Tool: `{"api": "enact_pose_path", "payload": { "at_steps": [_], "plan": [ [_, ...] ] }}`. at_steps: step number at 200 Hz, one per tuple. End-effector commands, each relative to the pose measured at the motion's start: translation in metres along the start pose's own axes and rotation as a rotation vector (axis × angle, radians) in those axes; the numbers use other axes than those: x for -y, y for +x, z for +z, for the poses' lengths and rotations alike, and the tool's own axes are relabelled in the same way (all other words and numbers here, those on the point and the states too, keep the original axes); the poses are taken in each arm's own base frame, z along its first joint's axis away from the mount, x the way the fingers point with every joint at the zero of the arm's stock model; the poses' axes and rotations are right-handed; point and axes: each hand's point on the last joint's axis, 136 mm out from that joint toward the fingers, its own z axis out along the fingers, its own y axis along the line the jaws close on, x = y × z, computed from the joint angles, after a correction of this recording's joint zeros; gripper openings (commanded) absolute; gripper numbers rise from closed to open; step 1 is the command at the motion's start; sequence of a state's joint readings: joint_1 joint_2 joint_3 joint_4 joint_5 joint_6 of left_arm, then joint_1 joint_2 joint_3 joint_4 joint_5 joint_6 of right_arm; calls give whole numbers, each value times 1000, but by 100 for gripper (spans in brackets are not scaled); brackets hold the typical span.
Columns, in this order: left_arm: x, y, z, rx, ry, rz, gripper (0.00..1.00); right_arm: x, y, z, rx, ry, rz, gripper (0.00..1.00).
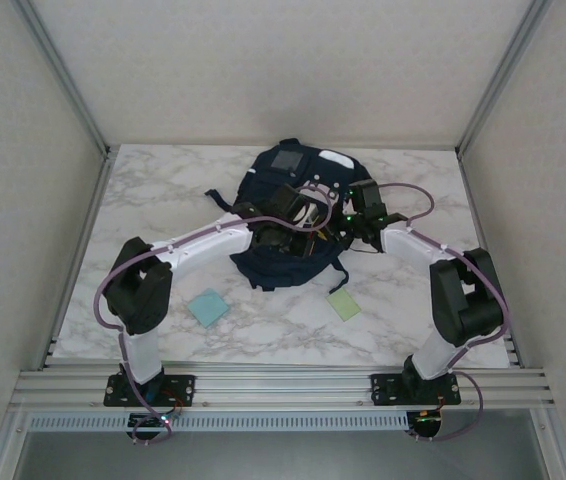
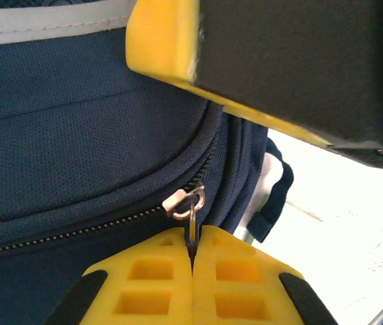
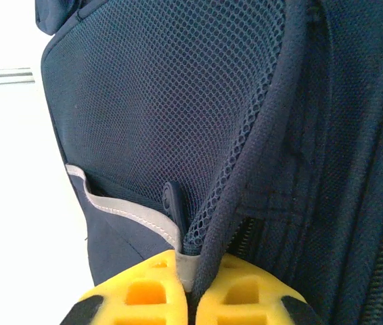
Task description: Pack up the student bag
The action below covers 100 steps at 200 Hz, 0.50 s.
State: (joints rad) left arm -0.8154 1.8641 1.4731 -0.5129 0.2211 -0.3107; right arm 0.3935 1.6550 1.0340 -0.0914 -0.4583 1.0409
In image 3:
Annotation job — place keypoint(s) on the aluminium corner post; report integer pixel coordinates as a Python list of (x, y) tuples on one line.
[(2, 76)]

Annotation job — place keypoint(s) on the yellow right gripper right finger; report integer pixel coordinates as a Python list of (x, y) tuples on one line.
[(245, 301)]

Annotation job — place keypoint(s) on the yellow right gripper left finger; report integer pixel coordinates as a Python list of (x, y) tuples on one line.
[(127, 304)]

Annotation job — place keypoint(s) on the navy blue backpack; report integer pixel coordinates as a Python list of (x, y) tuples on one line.
[(178, 101)]

